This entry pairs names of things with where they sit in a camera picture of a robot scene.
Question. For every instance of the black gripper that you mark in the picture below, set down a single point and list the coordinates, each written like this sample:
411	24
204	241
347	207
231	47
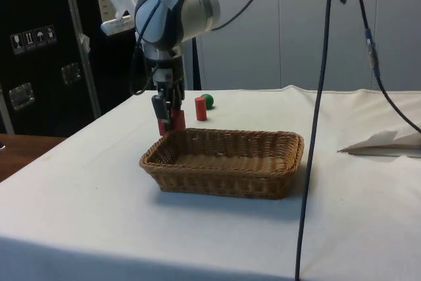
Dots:
169	70

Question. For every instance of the red cube block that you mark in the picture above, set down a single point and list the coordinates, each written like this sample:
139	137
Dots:
179	119

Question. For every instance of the red cylinder block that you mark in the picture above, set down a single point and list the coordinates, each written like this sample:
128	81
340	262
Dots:
201	109

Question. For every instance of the brown wicker basket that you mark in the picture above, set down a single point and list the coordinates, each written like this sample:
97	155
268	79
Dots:
223	175

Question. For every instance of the green ball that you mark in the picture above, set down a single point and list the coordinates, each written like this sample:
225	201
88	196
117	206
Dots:
210	100

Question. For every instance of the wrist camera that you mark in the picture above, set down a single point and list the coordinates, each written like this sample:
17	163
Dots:
115	26

